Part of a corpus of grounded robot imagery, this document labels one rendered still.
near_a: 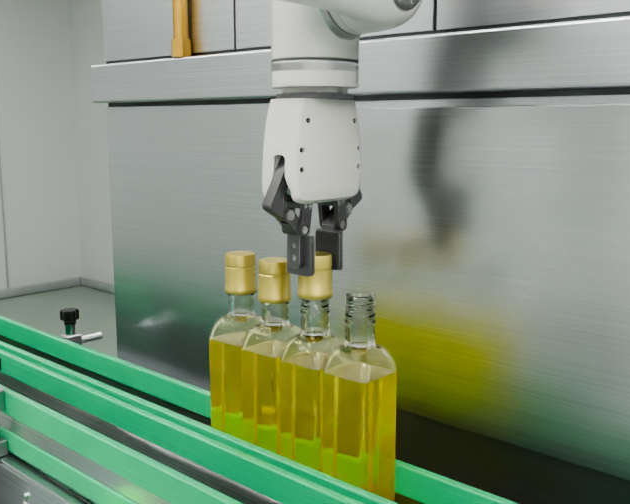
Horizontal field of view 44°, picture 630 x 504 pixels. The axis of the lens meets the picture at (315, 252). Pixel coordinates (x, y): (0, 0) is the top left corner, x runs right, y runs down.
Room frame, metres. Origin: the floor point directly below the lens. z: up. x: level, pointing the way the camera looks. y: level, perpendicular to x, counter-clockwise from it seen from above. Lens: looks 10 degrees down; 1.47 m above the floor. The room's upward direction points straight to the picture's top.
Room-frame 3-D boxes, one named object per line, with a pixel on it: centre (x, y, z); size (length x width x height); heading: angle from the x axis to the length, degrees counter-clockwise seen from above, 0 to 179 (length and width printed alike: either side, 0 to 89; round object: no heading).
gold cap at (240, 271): (0.84, 0.08, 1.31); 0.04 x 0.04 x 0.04
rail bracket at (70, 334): (1.22, 0.38, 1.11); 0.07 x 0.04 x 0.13; 137
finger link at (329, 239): (0.78, -0.02, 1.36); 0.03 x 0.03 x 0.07; 48
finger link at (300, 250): (0.74, 0.02, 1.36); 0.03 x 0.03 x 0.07; 48
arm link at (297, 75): (0.76, 0.00, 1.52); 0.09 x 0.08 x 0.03; 138
